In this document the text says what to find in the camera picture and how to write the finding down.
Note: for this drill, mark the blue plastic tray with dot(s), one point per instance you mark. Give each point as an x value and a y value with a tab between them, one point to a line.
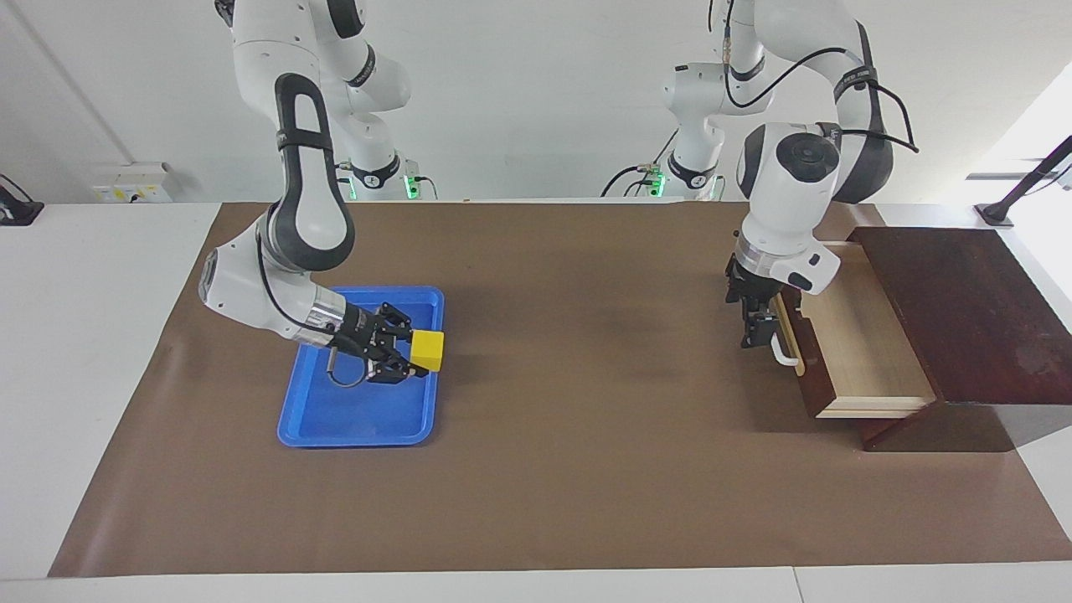
360	419

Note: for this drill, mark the wooden drawer with dark front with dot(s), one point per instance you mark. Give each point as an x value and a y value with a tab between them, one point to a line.
854	352

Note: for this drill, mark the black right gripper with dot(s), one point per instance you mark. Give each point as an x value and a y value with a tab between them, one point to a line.
356	335

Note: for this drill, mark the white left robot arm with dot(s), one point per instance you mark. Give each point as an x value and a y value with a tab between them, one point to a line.
787	218

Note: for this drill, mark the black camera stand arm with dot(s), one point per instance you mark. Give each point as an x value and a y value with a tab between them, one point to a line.
997	213

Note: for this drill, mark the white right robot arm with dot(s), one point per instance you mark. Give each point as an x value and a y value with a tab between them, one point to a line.
314	209

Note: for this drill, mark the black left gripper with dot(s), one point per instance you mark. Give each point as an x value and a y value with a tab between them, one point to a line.
754	289

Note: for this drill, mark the black stand base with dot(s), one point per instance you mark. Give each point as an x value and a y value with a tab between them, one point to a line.
17	209

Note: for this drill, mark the white wall power socket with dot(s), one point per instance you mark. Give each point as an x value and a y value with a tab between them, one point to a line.
134	184

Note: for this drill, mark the brown table mat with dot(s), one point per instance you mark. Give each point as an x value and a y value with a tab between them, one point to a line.
586	461

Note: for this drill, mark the yellow cube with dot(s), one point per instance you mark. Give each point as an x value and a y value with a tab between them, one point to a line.
427	352

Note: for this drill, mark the dark wooden cabinet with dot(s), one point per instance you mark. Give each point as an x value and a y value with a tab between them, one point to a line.
988	318

